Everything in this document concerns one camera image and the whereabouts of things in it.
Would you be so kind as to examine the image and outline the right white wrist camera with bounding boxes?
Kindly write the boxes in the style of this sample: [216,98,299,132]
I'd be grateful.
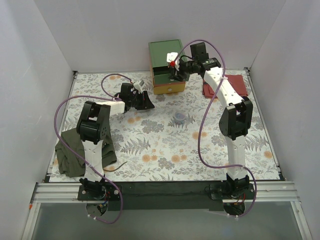
[166,52,180,71]

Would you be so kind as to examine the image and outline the brown strap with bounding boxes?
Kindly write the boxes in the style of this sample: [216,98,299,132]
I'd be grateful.
[103,161,128,173]

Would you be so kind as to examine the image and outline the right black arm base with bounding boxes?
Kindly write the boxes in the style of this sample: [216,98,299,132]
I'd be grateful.
[206,178,255,200]

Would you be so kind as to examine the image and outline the aluminium front rail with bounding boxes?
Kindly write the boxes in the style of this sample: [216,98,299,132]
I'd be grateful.
[31,181,300,203]

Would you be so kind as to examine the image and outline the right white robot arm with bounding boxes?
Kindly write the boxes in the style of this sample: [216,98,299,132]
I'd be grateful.
[166,39,253,199]

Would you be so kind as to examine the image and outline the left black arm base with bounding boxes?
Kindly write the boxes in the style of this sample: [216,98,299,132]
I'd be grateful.
[77,178,122,201]

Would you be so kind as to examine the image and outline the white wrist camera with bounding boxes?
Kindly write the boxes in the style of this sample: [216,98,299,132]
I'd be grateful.
[133,80,146,93]
[166,52,180,71]

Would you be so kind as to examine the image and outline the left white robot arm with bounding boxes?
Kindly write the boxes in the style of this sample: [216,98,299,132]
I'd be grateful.
[76,80,155,182]

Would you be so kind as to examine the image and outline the olive green cloth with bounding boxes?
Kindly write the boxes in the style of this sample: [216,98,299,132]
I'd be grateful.
[55,128,117,178]

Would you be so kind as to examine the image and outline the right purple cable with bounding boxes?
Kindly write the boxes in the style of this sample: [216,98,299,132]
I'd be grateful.
[172,38,258,221]

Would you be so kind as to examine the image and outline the green drawer box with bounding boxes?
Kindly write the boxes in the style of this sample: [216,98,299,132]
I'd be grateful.
[148,39,183,86]

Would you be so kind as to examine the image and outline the yellow drawer box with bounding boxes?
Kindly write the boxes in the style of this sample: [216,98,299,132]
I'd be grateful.
[152,73,186,95]

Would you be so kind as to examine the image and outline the red folded cloth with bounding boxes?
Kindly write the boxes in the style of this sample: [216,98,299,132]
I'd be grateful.
[202,74,248,99]

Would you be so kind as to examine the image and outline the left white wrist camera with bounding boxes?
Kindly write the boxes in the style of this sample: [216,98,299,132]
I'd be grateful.
[133,80,146,93]

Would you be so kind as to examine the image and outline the clear jar of paperclips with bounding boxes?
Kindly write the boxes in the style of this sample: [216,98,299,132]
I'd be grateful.
[173,111,186,125]

